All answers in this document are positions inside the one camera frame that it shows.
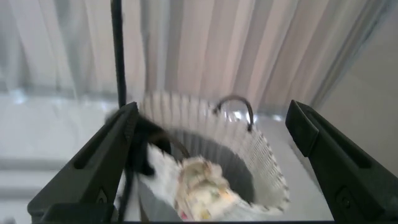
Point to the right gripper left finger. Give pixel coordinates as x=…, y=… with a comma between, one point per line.
x=90, y=174

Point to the white curtain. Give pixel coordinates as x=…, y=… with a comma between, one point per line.
x=217, y=46

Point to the black clothes rack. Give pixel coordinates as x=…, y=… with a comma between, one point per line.
x=118, y=56

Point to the black garment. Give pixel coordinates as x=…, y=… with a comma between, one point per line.
x=143, y=143

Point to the cream printed garment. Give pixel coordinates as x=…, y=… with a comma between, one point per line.
x=205, y=186

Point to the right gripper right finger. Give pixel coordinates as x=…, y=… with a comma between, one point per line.
x=357, y=186

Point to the white laundry basket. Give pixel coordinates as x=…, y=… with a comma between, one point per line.
x=264, y=174

